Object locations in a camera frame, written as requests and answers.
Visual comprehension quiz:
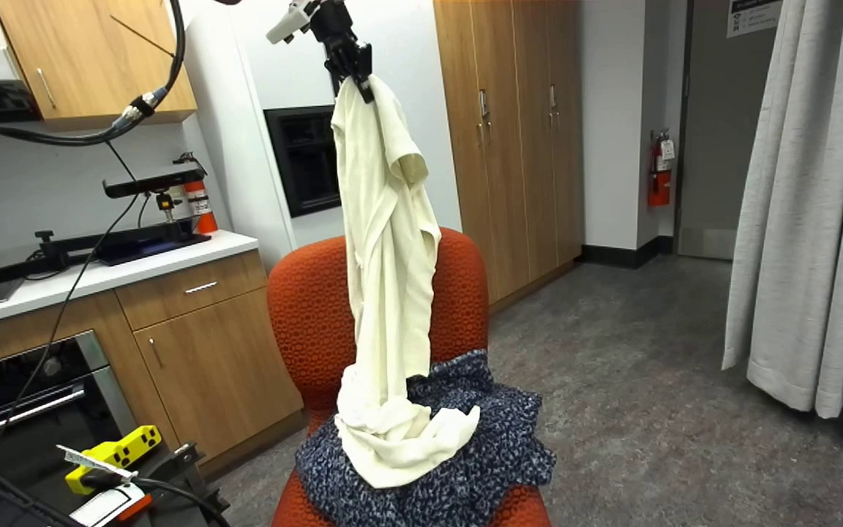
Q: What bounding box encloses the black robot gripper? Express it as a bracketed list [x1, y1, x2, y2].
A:
[304, 0, 377, 106]

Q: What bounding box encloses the cream fleece cloth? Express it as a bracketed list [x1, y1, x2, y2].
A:
[329, 74, 485, 491]

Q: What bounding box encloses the white refrigerator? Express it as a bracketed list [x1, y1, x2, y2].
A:
[182, 0, 465, 272]

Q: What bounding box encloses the tall wooden cabinet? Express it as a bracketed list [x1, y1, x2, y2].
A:
[431, 0, 589, 308]

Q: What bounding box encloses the small red white extinguisher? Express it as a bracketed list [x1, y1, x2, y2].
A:
[172, 152, 222, 241]

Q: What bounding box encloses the orange fabric chair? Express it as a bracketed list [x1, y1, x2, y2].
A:
[264, 225, 554, 527]

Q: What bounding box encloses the black countertop tray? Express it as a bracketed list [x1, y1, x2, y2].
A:
[95, 219, 210, 267]

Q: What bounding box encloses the wooden base cabinet white counter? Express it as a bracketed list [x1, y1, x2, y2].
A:
[0, 228, 304, 481]

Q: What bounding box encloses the black clamp stand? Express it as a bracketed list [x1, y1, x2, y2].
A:
[20, 228, 70, 275]

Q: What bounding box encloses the grey door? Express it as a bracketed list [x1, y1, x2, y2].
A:
[673, 0, 785, 263]

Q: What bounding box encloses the navy blue patterned cloth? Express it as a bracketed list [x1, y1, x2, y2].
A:
[292, 349, 558, 527]

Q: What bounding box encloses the white door sign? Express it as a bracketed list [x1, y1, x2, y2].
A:
[725, 0, 785, 42]

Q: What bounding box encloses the silver thin bar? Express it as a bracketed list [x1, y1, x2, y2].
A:
[56, 443, 141, 484]

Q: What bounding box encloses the black built-in oven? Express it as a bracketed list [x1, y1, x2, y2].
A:
[0, 332, 141, 496]

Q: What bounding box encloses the grey curtain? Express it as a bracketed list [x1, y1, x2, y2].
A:
[721, 0, 843, 443]

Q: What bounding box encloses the white red paper tag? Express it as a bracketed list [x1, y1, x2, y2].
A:
[65, 481, 156, 527]

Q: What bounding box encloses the black robot table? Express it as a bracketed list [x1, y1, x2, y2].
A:
[0, 443, 234, 527]

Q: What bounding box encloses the black wall monitor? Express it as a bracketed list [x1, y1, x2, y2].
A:
[264, 102, 346, 219]

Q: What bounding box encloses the black stereo camera bar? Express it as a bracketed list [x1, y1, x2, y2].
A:
[100, 168, 210, 203]

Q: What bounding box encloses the wooden wall cabinet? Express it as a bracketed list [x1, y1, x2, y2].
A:
[0, 0, 200, 125]

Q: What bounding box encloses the red wall fire extinguisher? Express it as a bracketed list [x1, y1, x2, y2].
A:
[643, 128, 680, 210]

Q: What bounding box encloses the thin black camera cable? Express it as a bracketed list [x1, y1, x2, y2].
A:
[0, 193, 141, 462]

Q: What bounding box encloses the yellow plug with cable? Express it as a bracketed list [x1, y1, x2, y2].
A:
[62, 422, 165, 501]

